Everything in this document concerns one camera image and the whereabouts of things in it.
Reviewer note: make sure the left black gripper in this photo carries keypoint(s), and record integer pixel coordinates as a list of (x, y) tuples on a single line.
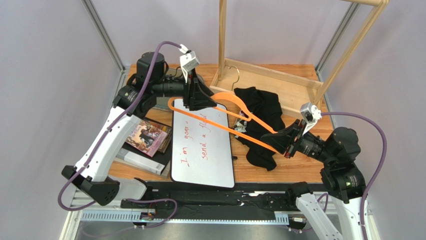
[(196, 95)]

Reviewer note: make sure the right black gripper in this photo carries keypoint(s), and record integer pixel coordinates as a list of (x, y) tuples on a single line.
[(297, 139)]

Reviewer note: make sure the black floral t shirt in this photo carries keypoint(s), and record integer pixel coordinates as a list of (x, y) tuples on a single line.
[(266, 106)]

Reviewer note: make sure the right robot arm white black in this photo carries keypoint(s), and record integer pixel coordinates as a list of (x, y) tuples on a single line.
[(343, 181)]

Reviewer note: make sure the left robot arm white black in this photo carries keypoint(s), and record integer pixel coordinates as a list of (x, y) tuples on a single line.
[(132, 103)]

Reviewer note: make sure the wooden clothes rack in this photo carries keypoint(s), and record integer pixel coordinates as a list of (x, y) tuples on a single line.
[(292, 90)]

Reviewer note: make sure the whiteboard with red writing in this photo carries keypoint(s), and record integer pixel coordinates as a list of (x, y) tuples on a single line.
[(201, 152)]

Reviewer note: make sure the illustrated book on top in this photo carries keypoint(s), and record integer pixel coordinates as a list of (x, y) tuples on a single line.
[(150, 137)]

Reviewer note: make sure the black white book stack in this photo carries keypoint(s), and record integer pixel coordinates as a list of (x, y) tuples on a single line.
[(159, 164)]

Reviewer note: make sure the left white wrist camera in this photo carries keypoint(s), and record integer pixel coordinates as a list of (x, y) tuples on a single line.
[(188, 62)]

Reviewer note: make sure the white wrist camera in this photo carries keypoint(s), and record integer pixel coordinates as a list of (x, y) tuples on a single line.
[(311, 115), (188, 62)]

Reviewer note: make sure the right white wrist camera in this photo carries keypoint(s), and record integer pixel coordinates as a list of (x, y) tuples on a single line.
[(311, 115)]

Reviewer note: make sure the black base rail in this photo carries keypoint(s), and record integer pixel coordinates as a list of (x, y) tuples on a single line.
[(246, 201)]

